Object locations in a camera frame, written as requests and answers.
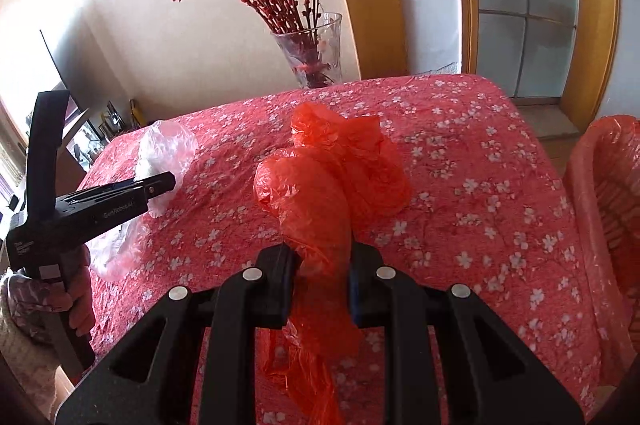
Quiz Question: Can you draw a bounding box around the clear thin plastic bag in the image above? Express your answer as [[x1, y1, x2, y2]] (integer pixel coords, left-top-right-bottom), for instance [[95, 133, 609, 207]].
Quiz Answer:
[[88, 120, 198, 282]]

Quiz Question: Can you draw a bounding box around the red plastic bag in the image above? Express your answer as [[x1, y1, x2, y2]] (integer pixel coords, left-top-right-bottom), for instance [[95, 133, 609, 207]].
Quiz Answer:
[[254, 103, 411, 424]]

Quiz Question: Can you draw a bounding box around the red lined trash basket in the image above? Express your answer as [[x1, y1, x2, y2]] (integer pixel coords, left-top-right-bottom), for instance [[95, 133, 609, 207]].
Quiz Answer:
[[563, 115, 639, 386]]

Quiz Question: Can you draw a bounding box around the person's left hand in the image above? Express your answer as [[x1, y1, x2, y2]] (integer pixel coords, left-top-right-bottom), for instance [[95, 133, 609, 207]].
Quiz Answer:
[[32, 260, 96, 336]]

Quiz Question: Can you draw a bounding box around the person's left sleeve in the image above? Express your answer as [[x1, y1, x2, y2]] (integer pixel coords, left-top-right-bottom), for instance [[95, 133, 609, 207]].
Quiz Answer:
[[1, 270, 72, 417]]

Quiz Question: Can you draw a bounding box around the television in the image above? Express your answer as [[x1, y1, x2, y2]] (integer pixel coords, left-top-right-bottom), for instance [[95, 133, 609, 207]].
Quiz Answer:
[[38, 29, 81, 125]]

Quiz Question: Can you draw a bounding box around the red floral tablecloth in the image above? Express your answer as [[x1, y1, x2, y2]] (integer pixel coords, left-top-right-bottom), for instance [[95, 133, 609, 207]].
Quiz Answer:
[[92, 75, 601, 414]]

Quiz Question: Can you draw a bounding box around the glass vase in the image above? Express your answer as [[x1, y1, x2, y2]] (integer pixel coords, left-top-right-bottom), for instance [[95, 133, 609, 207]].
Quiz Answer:
[[272, 12, 343, 89]]

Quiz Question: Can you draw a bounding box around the frosted glass door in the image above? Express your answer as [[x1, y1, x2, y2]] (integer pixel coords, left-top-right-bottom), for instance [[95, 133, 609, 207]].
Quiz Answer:
[[461, 0, 620, 130]]

